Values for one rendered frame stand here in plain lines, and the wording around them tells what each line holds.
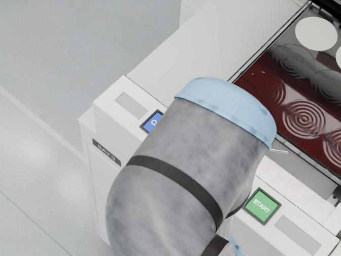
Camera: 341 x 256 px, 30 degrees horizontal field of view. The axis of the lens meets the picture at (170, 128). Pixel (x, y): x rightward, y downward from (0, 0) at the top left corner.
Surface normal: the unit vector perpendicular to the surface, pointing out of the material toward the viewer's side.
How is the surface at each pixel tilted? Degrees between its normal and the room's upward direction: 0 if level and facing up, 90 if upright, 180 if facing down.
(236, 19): 0
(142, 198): 22
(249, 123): 34
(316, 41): 1
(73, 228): 0
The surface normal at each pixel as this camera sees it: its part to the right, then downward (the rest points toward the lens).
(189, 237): 0.33, -0.49
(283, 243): 0.04, -0.50
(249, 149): 0.69, 0.07
